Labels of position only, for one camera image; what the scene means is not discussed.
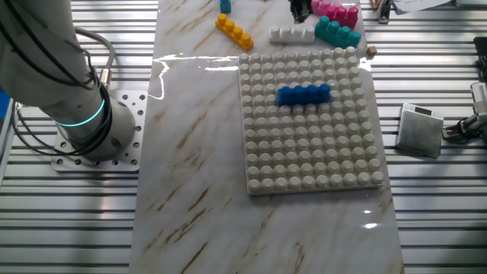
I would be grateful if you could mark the small silver clamped camera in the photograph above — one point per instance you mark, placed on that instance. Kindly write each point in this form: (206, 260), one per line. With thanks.
(480, 97)

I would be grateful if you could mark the teal four-stud block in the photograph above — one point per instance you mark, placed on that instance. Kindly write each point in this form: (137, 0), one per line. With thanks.
(338, 36)

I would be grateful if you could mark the white marble board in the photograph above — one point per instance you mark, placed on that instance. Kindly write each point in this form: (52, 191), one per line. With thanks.
(190, 152)

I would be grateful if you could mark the blue four-stud block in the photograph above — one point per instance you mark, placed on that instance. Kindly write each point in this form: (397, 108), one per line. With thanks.
(304, 96)

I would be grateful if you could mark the orange four-stud block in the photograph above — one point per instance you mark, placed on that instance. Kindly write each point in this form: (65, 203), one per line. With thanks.
(234, 32)

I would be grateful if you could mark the light blue three-stud block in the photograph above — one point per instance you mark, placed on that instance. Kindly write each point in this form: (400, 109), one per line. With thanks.
(225, 5)

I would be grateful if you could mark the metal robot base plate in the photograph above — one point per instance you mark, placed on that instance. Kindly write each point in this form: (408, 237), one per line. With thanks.
(129, 129)

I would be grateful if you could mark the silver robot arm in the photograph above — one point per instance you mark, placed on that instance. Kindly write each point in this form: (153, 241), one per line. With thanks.
(57, 76)

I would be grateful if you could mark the magenta three-stud block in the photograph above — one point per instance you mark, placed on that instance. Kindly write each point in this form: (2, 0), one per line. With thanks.
(342, 16)

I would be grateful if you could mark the small wooden cube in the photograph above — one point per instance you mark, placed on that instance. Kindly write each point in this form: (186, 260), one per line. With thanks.
(371, 52)

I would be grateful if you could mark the white studded baseplate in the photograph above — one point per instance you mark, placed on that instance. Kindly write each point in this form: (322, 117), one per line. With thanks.
(304, 152)

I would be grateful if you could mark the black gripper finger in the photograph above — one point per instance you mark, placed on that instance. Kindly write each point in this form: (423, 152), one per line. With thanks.
(295, 9)
(306, 7)

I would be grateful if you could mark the white four-stud block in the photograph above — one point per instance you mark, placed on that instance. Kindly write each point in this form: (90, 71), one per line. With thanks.
(291, 36)

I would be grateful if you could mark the silver digital scale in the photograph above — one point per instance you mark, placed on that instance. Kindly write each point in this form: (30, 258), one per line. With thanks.
(418, 131)

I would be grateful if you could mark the white printed paper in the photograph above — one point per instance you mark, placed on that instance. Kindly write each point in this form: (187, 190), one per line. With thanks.
(418, 4)

